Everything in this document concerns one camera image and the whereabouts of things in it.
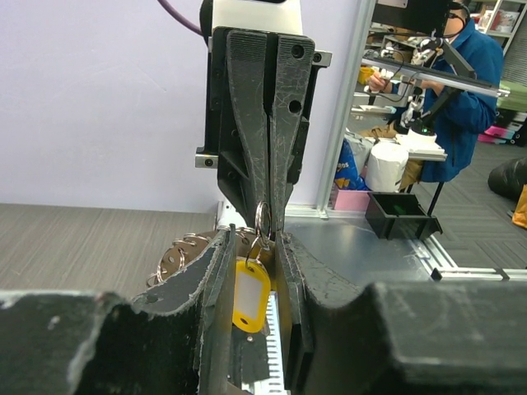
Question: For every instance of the white paper roll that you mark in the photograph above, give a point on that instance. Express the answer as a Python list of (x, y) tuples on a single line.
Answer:
[(385, 167)]

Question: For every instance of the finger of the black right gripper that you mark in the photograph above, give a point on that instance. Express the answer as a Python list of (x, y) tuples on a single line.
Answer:
[(248, 168), (292, 74)]

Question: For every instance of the white slotted cable duct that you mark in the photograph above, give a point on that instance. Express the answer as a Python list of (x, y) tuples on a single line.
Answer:
[(274, 383)]

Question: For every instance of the person in blue jacket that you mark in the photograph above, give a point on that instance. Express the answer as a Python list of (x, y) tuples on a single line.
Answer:
[(458, 125)]

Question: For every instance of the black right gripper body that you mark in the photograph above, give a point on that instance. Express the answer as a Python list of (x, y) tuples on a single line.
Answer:
[(220, 127)]

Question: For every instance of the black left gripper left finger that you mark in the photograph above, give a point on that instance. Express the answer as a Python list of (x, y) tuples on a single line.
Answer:
[(174, 338)]

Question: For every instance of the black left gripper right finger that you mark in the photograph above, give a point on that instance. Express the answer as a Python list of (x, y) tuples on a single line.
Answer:
[(447, 337)]

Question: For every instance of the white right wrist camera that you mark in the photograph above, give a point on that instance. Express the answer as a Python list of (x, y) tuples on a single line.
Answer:
[(269, 16)]

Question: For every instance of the black plastic bin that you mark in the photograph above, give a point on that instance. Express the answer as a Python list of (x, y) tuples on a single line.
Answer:
[(400, 216)]

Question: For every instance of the blue snack bag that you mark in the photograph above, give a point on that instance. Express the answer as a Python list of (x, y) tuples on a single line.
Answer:
[(351, 163)]

